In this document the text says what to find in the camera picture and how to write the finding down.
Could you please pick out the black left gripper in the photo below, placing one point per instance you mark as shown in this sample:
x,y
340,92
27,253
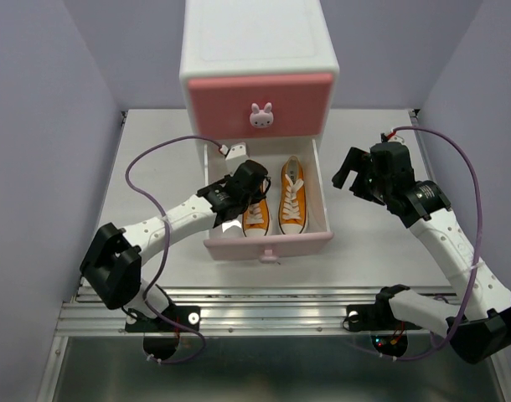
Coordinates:
x,y
256,197

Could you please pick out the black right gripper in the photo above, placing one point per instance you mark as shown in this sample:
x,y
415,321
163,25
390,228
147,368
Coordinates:
x,y
359,160

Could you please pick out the orange sneaker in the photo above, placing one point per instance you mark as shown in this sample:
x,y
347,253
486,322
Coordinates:
x,y
256,220
292,213

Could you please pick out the light pink drawer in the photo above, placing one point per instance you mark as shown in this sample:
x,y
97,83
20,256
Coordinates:
x,y
227,241

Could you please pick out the dark pink drawer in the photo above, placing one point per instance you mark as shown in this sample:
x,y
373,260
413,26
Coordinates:
x,y
260,106

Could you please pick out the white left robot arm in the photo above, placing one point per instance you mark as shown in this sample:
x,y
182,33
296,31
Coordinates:
x,y
113,263

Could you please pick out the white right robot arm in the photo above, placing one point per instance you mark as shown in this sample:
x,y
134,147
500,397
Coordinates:
x,y
481,325

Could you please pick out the white shoe cabinet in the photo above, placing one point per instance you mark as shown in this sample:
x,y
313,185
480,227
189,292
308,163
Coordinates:
x,y
248,38

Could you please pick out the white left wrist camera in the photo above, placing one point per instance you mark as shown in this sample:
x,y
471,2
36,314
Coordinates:
x,y
234,155

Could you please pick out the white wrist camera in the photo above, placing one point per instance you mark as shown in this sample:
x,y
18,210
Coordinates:
x,y
391,136
234,155

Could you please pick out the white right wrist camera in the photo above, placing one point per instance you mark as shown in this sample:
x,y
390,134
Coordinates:
x,y
391,136

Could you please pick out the aluminium mounting rail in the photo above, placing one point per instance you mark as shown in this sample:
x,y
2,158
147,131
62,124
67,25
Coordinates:
x,y
233,311

